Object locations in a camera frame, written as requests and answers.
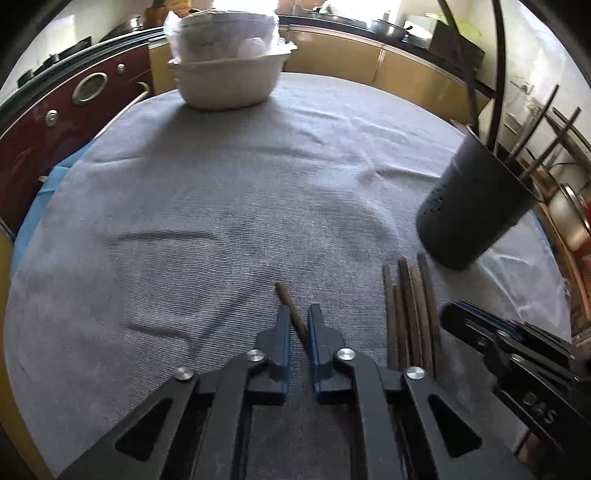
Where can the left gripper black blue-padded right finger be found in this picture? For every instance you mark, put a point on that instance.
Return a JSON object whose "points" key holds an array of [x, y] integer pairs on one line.
{"points": [[404, 425]]}

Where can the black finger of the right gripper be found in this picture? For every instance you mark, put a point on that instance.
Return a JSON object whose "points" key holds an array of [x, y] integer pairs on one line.
{"points": [[542, 379]]}

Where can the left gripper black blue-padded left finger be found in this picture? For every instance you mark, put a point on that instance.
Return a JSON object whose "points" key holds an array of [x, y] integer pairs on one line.
{"points": [[195, 426]]}

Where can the yellow kitchen cabinets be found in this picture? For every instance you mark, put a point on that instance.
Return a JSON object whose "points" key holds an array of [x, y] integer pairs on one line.
{"points": [[361, 60]]}

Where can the steel pot with lid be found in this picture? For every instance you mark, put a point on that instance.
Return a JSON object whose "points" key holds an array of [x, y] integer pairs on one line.
{"points": [[568, 216]]}

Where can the grey tablecloth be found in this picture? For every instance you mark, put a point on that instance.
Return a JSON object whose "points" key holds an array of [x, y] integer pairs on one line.
{"points": [[161, 246]]}

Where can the black perforated utensil holder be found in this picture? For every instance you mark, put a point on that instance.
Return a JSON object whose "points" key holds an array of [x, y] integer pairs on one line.
{"points": [[477, 200]]}

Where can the metal shelf rack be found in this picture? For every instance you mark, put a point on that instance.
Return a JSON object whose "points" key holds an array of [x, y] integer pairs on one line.
{"points": [[565, 136]]}

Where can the blue cloth under tablecloth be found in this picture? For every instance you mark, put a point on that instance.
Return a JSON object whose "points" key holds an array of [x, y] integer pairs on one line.
{"points": [[40, 203]]}

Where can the dark red oven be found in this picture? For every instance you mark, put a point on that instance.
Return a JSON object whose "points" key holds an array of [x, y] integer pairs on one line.
{"points": [[61, 122]]}

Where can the white bowl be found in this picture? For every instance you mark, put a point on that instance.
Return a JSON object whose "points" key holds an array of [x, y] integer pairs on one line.
{"points": [[228, 84]]}

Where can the black microwave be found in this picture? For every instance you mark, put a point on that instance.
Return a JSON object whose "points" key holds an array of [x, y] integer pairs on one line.
{"points": [[443, 45]]}

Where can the plastic bag in bowl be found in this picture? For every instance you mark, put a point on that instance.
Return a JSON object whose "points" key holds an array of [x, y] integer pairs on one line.
{"points": [[210, 35]]}

